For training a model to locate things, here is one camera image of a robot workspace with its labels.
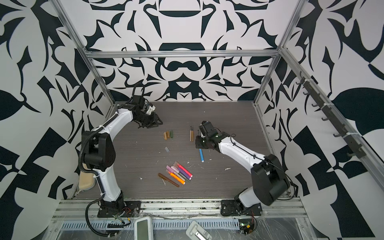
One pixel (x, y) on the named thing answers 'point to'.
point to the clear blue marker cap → (167, 150)
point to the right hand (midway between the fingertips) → (198, 141)
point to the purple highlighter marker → (182, 172)
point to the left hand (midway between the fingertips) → (160, 121)
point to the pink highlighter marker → (180, 166)
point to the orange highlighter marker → (177, 177)
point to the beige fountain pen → (190, 135)
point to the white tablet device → (143, 228)
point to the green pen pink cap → (176, 169)
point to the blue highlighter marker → (201, 155)
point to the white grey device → (195, 231)
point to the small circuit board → (246, 226)
